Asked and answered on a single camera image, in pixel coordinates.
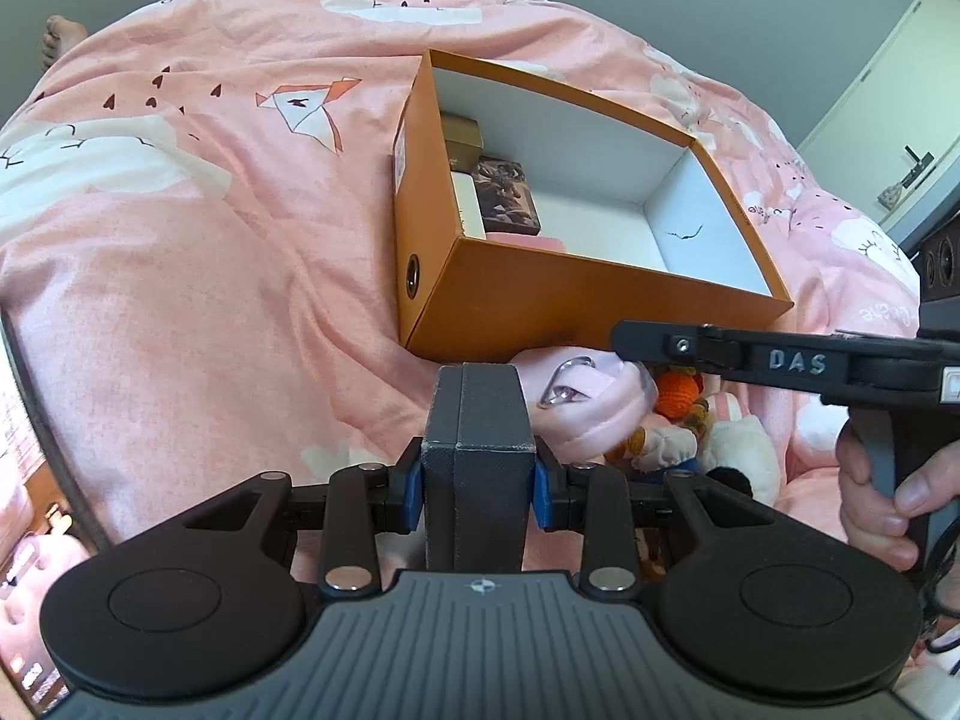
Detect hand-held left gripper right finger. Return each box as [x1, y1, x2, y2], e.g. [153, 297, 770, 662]
[532, 441, 773, 597]

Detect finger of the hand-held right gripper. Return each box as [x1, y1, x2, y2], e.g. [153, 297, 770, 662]
[609, 320, 848, 398]

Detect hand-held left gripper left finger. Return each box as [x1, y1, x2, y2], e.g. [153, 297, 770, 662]
[180, 439, 425, 599]

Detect orange crochet toy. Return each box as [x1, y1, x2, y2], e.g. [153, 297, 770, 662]
[652, 364, 710, 421]

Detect black box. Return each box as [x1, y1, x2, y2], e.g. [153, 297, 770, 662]
[420, 364, 537, 575]

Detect orange cardboard box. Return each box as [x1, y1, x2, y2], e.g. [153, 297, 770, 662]
[391, 49, 794, 365]

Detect white plush toy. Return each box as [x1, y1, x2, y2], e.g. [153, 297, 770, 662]
[697, 390, 781, 503]

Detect pink box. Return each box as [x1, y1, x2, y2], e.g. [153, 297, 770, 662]
[484, 231, 567, 252]

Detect brown printed small box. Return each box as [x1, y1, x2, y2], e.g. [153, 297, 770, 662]
[472, 156, 542, 235]

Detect cream cardboard box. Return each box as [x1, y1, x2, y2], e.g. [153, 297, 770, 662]
[450, 169, 488, 237]

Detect gold box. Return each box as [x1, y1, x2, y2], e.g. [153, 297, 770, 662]
[439, 112, 485, 170]

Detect person's right hand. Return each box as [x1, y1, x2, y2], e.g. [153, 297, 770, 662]
[836, 412, 960, 572]

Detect white door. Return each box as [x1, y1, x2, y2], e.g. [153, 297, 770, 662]
[795, 0, 960, 226]

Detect pink cloud-print blanket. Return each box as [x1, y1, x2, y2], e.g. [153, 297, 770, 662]
[0, 0, 960, 720]

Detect person's foot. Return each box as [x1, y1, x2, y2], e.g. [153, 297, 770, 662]
[41, 13, 89, 68]

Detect door handle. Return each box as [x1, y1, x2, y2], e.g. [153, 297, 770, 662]
[900, 144, 935, 188]

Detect black cable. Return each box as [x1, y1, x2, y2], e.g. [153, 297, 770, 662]
[919, 510, 960, 655]

